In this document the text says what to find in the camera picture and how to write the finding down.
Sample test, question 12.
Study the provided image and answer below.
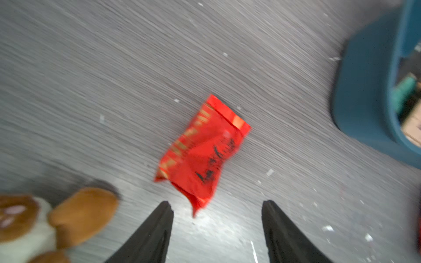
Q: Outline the teal plastic storage box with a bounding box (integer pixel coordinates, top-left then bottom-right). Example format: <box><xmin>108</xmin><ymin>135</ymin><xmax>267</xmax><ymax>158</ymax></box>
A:
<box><xmin>331</xmin><ymin>1</ymin><xmax>421</xmax><ymax>168</ymax></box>

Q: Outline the small brown white plush dog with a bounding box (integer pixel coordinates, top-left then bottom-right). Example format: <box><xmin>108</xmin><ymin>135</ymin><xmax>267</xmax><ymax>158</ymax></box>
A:
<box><xmin>1</xmin><ymin>187</ymin><xmax>119</xmax><ymax>263</ymax></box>

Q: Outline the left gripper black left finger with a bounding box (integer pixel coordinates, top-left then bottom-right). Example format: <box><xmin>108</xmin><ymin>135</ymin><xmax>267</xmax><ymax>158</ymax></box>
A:
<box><xmin>106</xmin><ymin>201</ymin><xmax>174</xmax><ymax>263</ymax></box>

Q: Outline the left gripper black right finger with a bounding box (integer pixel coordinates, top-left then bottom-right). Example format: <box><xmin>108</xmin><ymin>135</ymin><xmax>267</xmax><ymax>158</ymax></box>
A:
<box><xmin>262</xmin><ymin>200</ymin><xmax>332</xmax><ymax>263</ymax></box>

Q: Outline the red foil tea bag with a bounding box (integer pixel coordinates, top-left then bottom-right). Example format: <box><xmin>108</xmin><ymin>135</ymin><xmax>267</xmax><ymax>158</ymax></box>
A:
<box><xmin>155</xmin><ymin>95</ymin><xmax>251</xmax><ymax>215</ymax></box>

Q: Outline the red long tea sachet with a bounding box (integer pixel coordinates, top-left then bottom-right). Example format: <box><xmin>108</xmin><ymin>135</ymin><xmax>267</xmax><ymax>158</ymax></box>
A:
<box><xmin>417</xmin><ymin>206</ymin><xmax>421</xmax><ymax>255</ymax></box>

